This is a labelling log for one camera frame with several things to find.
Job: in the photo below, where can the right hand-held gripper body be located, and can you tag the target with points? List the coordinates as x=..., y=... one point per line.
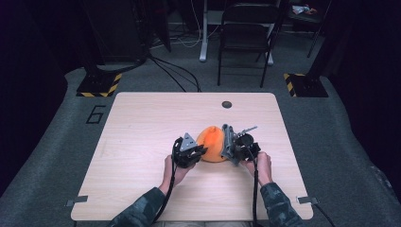
x=250, y=148

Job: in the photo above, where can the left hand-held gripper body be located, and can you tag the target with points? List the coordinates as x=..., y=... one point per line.
x=184, y=153

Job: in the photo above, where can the orange plush toy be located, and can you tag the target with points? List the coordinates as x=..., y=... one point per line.
x=211, y=145

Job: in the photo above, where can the person's right hand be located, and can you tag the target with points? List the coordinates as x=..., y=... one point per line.
x=265, y=167

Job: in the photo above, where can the person's left hand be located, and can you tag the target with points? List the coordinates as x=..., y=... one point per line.
x=170, y=175

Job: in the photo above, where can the dark round table grommet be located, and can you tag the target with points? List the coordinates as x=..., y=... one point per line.
x=226, y=104

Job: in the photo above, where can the black stand with striped base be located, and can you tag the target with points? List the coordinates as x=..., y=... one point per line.
x=307, y=85
x=99, y=85

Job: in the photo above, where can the white desk leg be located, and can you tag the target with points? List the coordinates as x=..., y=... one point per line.
x=204, y=38

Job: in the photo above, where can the black folding chair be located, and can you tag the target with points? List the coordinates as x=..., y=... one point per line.
x=246, y=38

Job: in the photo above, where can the black cabinet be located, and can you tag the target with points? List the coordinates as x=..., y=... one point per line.
x=116, y=31

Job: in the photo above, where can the small colourful object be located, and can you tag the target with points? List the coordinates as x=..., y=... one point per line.
x=302, y=9

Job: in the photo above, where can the grey table corner bracket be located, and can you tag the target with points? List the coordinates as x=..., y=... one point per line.
x=77, y=200
x=307, y=200

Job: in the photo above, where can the black metal furniture frame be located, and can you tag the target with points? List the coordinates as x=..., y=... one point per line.
x=312, y=31

